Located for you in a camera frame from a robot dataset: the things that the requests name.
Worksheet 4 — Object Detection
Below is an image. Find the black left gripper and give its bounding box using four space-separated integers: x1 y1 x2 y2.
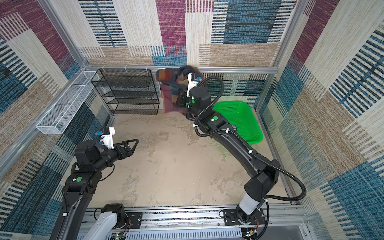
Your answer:
94 138 138 173

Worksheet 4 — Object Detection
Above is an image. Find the plaid long sleeve shirt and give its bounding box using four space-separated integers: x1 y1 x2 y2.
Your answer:
156 65 204 116

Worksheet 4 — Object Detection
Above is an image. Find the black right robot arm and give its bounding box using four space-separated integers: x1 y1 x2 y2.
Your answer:
177 87 281 224

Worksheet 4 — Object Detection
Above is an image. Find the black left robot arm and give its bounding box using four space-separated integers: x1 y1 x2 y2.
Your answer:
50 139 140 240

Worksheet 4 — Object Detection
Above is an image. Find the green plastic basket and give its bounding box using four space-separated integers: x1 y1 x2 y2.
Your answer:
214 101 264 145

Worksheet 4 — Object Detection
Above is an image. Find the aluminium back crossbar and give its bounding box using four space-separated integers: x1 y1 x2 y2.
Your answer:
85 65 279 75

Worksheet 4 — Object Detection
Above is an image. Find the black wire mesh shelf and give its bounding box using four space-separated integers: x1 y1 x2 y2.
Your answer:
91 69 160 115

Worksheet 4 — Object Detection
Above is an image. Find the white wire mesh tray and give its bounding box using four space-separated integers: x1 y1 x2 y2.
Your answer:
36 71 96 135

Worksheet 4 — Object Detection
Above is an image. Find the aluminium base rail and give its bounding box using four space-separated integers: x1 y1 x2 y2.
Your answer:
53 203 310 240

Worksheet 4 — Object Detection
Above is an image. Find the aluminium frame post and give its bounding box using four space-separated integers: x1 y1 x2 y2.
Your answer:
255 0 309 114

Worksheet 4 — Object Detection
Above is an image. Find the black corrugated cable conduit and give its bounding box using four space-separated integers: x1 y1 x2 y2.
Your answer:
191 76 307 202

